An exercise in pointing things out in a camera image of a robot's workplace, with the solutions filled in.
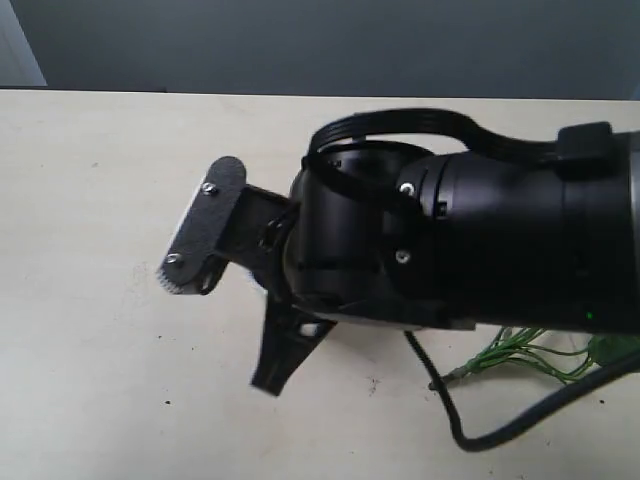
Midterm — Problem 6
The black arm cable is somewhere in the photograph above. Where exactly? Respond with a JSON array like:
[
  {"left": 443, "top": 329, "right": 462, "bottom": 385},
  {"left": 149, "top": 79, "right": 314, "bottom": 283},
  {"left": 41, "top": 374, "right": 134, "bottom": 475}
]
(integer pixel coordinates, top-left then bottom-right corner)
[{"left": 301, "top": 108, "right": 640, "bottom": 440}]

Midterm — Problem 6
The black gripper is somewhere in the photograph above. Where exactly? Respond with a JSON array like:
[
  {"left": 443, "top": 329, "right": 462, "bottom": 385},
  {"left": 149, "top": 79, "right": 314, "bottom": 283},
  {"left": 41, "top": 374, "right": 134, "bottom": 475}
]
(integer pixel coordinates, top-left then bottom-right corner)
[{"left": 239, "top": 142, "right": 475, "bottom": 396}]

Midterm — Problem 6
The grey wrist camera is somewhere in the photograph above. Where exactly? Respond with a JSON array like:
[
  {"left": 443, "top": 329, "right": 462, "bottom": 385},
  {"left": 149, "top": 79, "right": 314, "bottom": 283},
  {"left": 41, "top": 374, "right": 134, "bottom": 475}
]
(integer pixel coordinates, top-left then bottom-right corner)
[{"left": 157, "top": 156, "right": 246, "bottom": 295}]

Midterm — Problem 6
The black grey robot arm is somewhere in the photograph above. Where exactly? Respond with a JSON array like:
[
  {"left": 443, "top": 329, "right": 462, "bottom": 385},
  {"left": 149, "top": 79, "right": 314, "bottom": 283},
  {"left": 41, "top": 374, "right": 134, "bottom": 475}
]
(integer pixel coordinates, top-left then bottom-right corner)
[{"left": 252, "top": 122, "right": 639, "bottom": 395}]

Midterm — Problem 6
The artificial red anthurium plant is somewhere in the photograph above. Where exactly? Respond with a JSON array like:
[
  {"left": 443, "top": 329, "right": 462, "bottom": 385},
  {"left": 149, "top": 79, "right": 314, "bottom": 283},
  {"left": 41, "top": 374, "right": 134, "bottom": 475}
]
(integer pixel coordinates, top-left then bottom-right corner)
[{"left": 442, "top": 327, "right": 639, "bottom": 385}]

